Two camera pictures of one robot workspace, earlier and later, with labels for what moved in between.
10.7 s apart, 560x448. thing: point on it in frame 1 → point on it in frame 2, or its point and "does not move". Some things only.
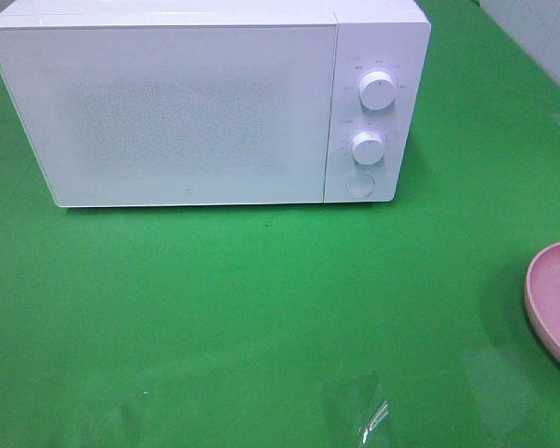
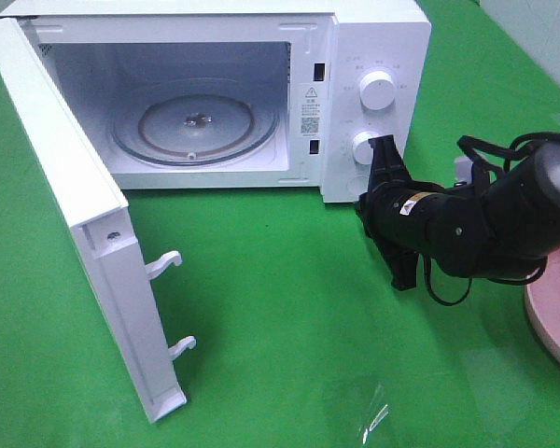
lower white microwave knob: (368, 147) does not move
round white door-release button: (360, 185) does not move
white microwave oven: (175, 114) → (93, 204)
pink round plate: (552, 300) does not move
